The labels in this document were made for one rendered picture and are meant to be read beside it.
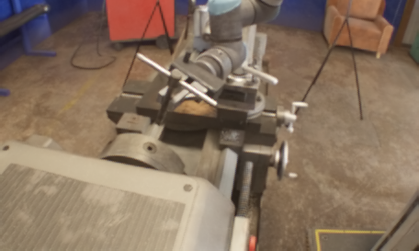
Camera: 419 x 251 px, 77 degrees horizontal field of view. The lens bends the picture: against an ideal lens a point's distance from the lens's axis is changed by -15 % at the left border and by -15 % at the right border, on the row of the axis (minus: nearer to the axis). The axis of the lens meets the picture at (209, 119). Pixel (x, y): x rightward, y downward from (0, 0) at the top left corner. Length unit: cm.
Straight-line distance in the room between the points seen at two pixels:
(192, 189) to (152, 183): 7
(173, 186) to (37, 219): 22
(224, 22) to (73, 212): 58
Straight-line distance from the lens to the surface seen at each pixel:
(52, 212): 50
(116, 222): 46
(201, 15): 188
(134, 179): 51
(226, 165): 121
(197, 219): 46
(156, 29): 411
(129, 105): 150
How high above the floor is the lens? 172
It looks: 37 degrees down
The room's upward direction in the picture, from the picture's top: 3 degrees clockwise
